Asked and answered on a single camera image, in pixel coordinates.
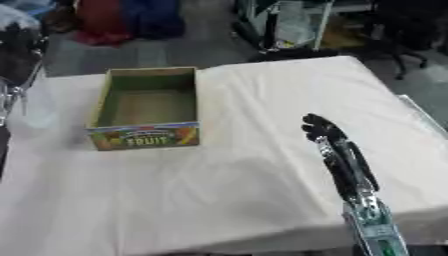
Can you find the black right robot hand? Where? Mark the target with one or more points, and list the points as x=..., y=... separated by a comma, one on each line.
x=341, y=160

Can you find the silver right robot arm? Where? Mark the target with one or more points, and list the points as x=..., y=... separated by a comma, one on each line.
x=373, y=226

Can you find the printed cardboard box green inside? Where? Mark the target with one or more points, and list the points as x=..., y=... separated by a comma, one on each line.
x=147, y=110

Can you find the white metal rack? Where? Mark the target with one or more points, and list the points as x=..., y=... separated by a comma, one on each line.
x=291, y=23

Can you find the black office chair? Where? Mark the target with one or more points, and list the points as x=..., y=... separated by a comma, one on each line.
x=408, y=30

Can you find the blue cloth bundle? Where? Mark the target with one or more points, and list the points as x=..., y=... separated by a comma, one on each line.
x=153, y=18

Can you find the red cloth bundle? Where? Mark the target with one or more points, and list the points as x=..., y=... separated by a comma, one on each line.
x=102, y=21

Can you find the silver metal stand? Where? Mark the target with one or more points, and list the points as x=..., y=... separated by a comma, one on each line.
x=17, y=83

